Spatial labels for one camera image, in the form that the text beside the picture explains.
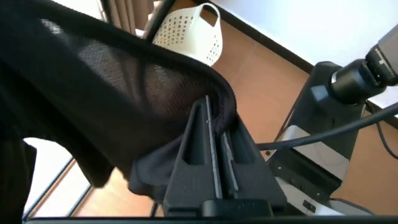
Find black cable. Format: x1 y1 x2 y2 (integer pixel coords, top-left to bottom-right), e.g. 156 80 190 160
256 102 398 152
375 121 398 160

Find black mesh garment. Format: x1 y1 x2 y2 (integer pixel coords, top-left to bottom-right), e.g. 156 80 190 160
0 0 239 200

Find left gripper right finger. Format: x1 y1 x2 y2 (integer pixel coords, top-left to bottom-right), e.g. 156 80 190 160
220 116 287 216

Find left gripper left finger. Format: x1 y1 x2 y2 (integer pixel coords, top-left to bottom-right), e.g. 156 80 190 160
163 95 224 218

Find brown curtain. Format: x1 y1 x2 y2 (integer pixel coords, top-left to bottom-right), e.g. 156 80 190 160
101 0 156 37

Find white laundry basket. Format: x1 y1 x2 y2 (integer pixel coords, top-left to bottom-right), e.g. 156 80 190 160
151 2 224 67

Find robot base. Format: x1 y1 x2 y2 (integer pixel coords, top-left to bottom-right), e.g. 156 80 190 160
266 61 374 217

